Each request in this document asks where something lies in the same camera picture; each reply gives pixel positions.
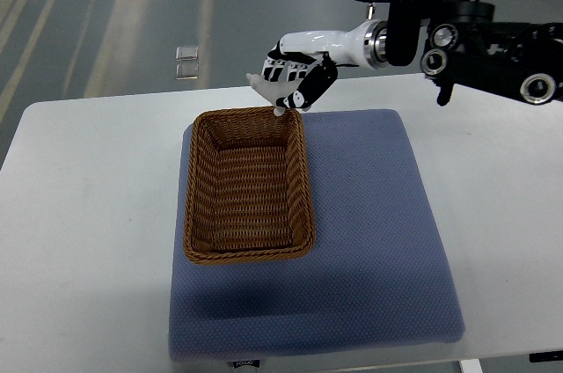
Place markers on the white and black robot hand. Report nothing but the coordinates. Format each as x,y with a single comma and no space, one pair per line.
315,56

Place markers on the white bear figurine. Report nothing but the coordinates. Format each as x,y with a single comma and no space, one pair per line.
272,91

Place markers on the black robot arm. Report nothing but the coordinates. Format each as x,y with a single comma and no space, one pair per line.
464,45

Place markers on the brown wicker basket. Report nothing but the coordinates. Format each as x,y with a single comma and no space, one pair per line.
248,194

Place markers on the upper metal floor plate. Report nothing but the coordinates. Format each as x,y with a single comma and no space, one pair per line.
187,53

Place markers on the blue quilted mat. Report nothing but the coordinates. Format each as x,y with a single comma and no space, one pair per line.
377,276

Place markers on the black label tag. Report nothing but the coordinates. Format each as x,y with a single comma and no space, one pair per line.
246,364

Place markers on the black box at table edge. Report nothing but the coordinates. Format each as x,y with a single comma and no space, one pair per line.
546,357

